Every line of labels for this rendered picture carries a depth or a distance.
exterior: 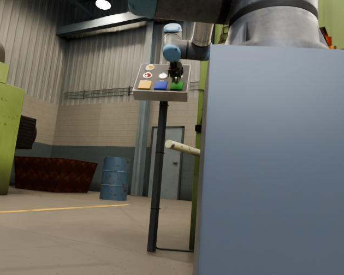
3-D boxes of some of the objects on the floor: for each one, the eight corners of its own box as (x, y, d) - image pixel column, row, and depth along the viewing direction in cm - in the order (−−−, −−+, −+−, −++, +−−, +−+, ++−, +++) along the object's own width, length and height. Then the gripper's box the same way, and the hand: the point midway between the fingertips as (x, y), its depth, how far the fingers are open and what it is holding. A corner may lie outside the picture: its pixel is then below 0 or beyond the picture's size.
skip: (61, 193, 671) (66, 157, 685) (8, 187, 748) (13, 155, 762) (94, 193, 778) (98, 163, 792) (45, 188, 856) (48, 160, 870)
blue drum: (116, 201, 560) (121, 157, 574) (93, 198, 584) (98, 156, 598) (131, 200, 613) (136, 160, 627) (110, 198, 637) (114, 159, 651)
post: (152, 252, 167) (166, 80, 185) (146, 251, 169) (161, 81, 187) (155, 251, 170) (169, 82, 188) (150, 250, 172) (164, 83, 190)
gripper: (164, 60, 152) (167, 90, 168) (181, 60, 150) (182, 90, 167) (166, 51, 157) (169, 81, 173) (183, 51, 156) (184, 81, 172)
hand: (176, 81), depth 171 cm, fingers closed
